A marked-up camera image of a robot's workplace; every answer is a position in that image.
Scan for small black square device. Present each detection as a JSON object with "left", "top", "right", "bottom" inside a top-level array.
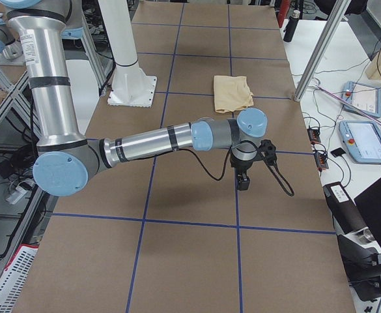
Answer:
[{"left": 330, "top": 147, "right": 346, "bottom": 157}]

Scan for orange terminal block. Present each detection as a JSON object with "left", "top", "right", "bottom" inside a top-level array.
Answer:
[
  {"left": 307, "top": 127, "right": 321, "bottom": 145},
  {"left": 314, "top": 151, "right": 329, "bottom": 172}
]

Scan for black box with label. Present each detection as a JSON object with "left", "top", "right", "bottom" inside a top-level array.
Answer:
[{"left": 322, "top": 182, "right": 367, "bottom": 233}]

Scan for far blue teach pendant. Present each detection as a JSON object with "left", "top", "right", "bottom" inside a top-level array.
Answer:
[{"left": 341, "top": 81, "right": 381, "bottom": 118}]

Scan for white perforated basket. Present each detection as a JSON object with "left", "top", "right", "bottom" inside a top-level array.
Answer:
[{"left": 0, "top": 244, "right": 38, "bottom": 313}]

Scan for white power strip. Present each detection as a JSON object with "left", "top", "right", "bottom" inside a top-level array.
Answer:
[{"left": 5, "top": 182, "right": 33, "bottom": 205}]

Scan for cream long-sleeve printed shirt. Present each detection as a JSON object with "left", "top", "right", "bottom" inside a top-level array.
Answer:
[{"left": 214, "top": 75, "right": 254, "bottom": 113}]

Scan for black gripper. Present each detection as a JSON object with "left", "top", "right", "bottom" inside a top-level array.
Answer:
[{"left": 231, "top": 155, "right": 255, "bottom": 190}]

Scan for blue tape grid lines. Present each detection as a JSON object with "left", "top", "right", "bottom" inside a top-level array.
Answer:
[{"left": 0, "top": 3, "right": 337, "bottom": 313}]

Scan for near orange terminal block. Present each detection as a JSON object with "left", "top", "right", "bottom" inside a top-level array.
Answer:
[{"left": 314, "top": 151, "right": 329, "bottom": 172}]

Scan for red fire extinguisher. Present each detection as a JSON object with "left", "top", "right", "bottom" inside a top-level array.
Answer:
[{"left": 277, "top": 0, "right": 291, "bottom": 28}]

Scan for black bottle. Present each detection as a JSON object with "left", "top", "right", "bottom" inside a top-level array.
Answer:
[{"left": 283, "top": 10, "right": 301, "bottom": 42}]

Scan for aluminium frame post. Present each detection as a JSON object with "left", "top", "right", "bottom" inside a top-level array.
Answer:
[{"left": 293, "top": 0, "right": 351, "bottom": 102}]

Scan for far orange terminal block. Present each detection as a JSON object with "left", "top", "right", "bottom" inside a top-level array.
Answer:
[{"left": 307, "top": 127, "right": 321, "bottom": 145}]

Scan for near blue teach pendant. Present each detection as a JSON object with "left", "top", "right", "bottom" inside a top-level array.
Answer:
[{"left": 338, "top": 121, "right": 381, "bottom": 164}]

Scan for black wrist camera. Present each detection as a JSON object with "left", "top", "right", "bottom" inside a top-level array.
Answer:
[{"left": 260, "top": 140, "right": 277, "bottom": 166}]

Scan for blue teach pendant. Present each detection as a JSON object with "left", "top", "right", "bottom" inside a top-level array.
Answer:
[
  {"left": 341, "top": 81, "right": 381, "bottom": 118},
  {"left": 338, "top": 121, "right": 381, "bottom": 164}
]

